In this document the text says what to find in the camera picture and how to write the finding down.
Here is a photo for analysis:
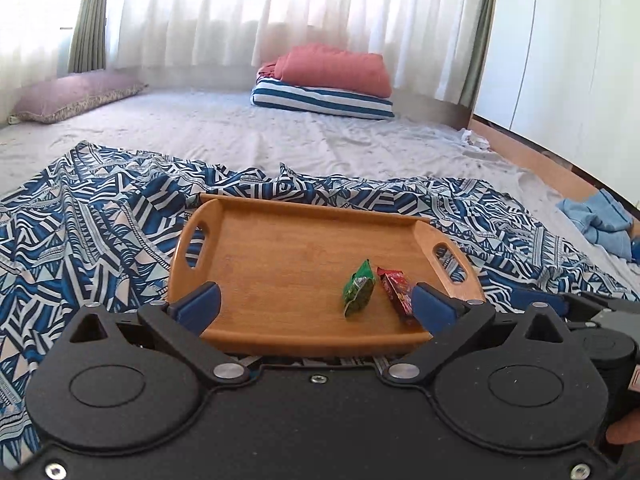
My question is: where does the crumpled white paper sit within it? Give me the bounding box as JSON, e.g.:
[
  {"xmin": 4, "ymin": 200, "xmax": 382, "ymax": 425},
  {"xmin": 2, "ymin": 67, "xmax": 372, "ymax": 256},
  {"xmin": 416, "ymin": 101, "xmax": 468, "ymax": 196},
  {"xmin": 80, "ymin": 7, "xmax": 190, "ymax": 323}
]
[{"xmin": 457, "ymin": 129, "xmax": 493, "ymax": 153}]

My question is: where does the grey bed sheet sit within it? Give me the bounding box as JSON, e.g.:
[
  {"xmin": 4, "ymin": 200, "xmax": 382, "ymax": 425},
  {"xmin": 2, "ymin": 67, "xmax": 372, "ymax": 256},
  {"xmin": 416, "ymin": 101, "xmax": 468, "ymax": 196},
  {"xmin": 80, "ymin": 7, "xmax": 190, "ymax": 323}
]
[{"xmin": 0, "ymin": 85, "xmax": 640, "ymax": 301}]

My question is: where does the blue white patterned blanket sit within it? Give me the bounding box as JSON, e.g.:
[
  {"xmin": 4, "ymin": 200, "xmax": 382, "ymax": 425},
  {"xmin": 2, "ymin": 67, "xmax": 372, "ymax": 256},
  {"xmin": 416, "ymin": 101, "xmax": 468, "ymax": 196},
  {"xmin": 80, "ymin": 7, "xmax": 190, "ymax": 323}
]
[{"xmin": 0, "ymin": 141, "xmax": 640, "ymax": 461}]

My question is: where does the mauve pillow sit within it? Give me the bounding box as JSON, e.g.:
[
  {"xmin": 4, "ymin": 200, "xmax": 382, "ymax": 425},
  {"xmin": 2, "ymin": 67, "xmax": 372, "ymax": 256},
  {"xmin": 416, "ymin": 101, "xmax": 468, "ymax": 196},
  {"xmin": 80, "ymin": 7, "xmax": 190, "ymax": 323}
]
[{"xmin": 9, "ymin": 70, "xmax": 147, "ymax": 125}]

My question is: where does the green snack packet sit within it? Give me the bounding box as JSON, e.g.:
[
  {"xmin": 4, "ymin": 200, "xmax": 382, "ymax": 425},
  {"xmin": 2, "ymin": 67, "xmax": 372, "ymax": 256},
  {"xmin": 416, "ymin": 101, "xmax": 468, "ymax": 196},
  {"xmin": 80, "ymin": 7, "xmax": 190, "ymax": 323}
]
[{"xmin": 342, "ymin": 259, "xmax": 377, "ymax": 318}]

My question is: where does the wooden tray with handles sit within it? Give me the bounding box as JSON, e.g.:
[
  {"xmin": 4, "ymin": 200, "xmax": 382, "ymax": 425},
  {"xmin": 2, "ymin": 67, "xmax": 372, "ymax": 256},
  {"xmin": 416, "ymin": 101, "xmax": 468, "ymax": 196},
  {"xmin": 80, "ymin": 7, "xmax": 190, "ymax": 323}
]
[{"xmin": 167, "ymin": 194, "xmax": 485, "ymax": 357}]

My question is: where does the wooden bed frame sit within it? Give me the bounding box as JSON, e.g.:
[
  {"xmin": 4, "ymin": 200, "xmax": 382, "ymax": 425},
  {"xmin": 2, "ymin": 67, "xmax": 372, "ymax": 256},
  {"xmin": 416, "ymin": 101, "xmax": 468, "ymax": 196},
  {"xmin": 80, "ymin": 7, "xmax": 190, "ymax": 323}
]
[{"xmin": 467, "ymin": 114, "xmax": 640, "ymax": 221}]

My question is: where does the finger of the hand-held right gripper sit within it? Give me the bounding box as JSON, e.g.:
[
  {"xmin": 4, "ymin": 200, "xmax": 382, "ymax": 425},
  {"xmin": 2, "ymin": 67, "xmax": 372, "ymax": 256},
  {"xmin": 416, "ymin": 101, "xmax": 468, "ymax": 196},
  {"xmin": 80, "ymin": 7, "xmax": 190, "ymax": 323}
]
[{"xmin": 515, "ymin": 287, "xmax": 598, "ymax": 322}]

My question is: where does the green curtain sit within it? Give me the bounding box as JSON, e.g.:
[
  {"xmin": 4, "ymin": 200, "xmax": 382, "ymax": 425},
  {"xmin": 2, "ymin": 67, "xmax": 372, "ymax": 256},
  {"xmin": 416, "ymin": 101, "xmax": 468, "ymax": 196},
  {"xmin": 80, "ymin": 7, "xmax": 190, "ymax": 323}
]
[
  {"xmin": 457, "ymin": 0, "xmax": 501, "ymax": 108},
  {"xmin": 67, "ymin": 0, "xmax": 112, "ymax": 75}
]

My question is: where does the light blue towel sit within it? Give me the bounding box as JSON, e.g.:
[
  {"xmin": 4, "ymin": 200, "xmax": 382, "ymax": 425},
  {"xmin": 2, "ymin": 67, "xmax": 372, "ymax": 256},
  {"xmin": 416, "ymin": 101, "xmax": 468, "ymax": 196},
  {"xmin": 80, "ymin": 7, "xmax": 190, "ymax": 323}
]
[{"xmin": 556, "ymin": 189, "xmax": 636, "ymax": 261}]

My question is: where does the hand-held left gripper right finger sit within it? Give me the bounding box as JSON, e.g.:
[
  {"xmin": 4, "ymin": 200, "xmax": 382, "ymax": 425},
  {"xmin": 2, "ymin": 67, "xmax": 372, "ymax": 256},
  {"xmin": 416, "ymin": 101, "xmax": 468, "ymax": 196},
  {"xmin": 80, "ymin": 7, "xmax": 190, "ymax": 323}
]
[{"xmin": 382, "ymin": 282, "xmax": 571, "ymax": 386}]

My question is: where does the dark red snack packet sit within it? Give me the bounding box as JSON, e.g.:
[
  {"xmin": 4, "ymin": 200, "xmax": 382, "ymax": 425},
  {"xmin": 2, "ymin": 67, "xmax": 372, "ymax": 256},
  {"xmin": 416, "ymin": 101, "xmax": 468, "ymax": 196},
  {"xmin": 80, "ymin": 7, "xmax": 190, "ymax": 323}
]
[{"xmin": 376, "ymin": 267, "xmax": 417, "ymax": 325}]

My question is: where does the white sheer curtain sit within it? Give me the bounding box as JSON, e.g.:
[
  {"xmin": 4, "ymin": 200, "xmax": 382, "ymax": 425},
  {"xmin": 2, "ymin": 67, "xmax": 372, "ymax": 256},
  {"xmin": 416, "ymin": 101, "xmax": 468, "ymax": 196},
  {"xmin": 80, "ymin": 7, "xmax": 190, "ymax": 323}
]
[{"xmin": 0, "ymin": 0, "xmax": 493, "ymax": 92}]

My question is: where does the red pillow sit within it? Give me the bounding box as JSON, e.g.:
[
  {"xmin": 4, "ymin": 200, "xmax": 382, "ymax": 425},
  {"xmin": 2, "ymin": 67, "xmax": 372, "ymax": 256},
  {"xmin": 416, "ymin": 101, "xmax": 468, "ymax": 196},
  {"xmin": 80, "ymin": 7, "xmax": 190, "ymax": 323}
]
[{"xmin": 257, "ymin": 44, "xmax": 392, "ymax": 98}]

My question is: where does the blue white striped pillow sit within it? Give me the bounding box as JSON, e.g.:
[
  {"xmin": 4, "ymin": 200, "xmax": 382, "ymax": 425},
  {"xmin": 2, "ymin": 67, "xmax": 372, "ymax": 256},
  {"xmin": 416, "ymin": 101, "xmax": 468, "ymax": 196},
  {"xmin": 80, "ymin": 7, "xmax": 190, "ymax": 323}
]
[{"xmin": 250, "ymin": 76, "xmax": 396, "ymax": 121}]

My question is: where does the white wardrobe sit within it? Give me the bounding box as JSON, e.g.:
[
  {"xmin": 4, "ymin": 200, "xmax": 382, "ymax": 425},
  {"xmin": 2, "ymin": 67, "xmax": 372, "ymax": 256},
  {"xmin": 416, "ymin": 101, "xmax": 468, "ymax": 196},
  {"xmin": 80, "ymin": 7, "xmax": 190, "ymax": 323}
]
[{"xmin": 472, "ymin": 0, "xmax": 640, "ymax": 201}]

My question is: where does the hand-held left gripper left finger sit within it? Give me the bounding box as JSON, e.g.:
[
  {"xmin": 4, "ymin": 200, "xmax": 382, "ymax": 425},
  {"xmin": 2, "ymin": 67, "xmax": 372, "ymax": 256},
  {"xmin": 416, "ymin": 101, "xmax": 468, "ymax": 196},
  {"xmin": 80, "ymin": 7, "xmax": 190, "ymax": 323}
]
[{"xmin": 67, "ymin": 282, "xmax": 251, "ymax": 386}]

